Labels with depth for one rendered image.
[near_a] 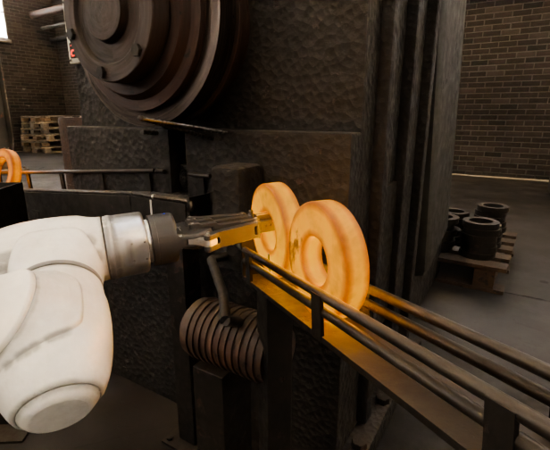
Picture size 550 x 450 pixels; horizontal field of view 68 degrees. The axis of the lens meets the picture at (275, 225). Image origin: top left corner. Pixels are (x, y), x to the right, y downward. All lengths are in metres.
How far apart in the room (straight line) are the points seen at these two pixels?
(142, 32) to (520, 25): 6.27
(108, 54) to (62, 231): 0.53
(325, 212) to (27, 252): 0.36
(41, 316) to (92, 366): 0.07
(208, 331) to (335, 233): 0.42
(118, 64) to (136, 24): 0.09
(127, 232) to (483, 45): 6.54
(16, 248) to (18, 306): 0.14
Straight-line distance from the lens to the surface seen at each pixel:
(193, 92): 0.93
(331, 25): 0.94
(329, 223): 0.49
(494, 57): 6.85
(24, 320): 0.44
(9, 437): 1.53
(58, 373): 0.43
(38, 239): 0.57
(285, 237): 0.60
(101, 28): 1.00
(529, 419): 0.32
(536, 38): 6.85
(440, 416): 0.39
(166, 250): 0.59
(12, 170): 1.71
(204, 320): 0.83
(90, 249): 0.56
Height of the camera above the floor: 0.91
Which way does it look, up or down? 15 degrees down
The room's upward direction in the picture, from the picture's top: straight up
